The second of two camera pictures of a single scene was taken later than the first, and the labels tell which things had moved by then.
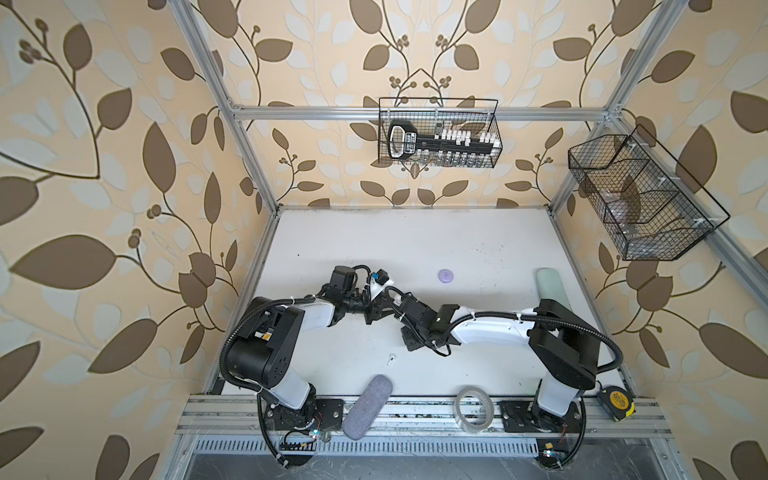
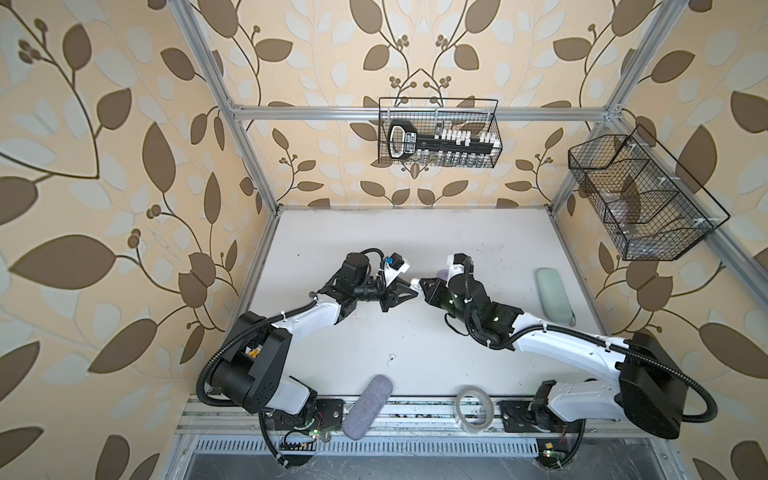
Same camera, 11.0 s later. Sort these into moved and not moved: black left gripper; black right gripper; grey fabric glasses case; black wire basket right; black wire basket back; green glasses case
Moved: black left gripper; black right gripper
Not moved: green glasses case; grey fabric glasses case; black wire basket right; black wire basket back
